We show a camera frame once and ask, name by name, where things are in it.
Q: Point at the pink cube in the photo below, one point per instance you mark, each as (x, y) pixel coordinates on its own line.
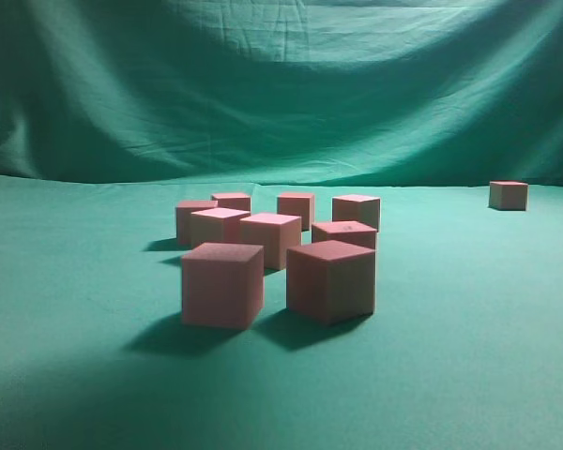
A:
(183, 211)
(331, 281)
(216, 225)
(364, 209)
(300, 204)
(233, 200)
(222, 285)
(347, 231)
(508, 195)
(275, 232)

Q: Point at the green cloth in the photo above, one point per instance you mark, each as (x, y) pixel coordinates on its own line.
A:
(111, 112)

